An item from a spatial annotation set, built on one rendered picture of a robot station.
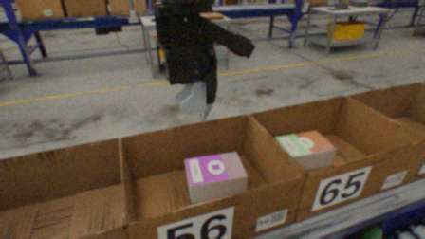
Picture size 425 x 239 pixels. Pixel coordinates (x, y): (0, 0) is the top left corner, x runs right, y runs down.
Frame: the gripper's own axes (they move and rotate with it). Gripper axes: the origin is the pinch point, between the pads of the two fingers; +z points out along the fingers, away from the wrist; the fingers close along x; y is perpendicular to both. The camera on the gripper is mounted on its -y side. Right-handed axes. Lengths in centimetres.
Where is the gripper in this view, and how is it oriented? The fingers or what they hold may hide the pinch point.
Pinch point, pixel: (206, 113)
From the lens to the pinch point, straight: 48.2
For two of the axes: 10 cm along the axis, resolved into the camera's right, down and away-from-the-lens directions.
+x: 4.0, 4.8, -7.8
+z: 0.2, 8.5, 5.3
